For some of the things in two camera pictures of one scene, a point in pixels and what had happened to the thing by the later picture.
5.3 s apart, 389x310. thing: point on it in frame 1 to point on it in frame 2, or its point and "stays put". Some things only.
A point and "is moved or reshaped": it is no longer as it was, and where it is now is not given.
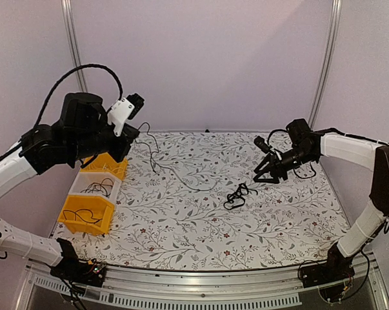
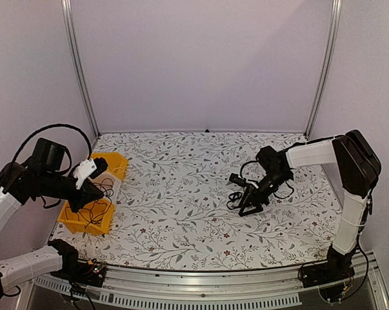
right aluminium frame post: x=336 y=6 stays put
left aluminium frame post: x=68 y=14 stays put
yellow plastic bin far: x=104 y=163 stays put
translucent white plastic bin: x=97 y=183 stays put
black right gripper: x=277 y=170 to x=255 y=197
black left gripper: x=129 y=134 to x=86 y=196
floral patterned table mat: x=190 y=201 stays put
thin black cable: x=169 y=166 is moved or reshaped
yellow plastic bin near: x=86 y=214 stays put
